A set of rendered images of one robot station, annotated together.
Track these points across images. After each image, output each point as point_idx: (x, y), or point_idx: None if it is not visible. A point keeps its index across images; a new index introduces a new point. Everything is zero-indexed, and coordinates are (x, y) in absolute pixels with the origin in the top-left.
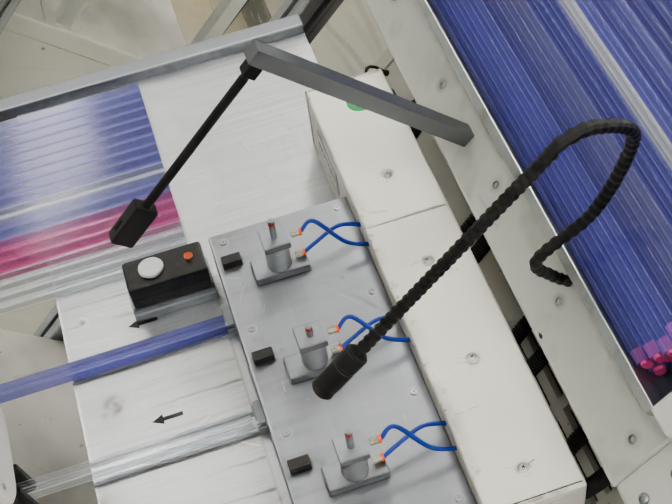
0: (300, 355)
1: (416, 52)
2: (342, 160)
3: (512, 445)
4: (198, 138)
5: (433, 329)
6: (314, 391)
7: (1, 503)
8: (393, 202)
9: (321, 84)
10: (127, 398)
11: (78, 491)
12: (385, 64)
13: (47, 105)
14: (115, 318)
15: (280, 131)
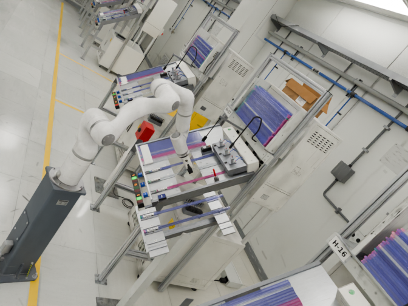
0: (224, 153)
1: (236, 122)
2: (227, 135)
3: (250, 158)
4: (213, 127)
5: (240, 149)
6: (229, 147)
7: (191, 166)
8: (234, 138)
9: (227, 121)
10: (202, 161)
11: None
12: None
13: None
14: (199, 154)
15: (218, 135)
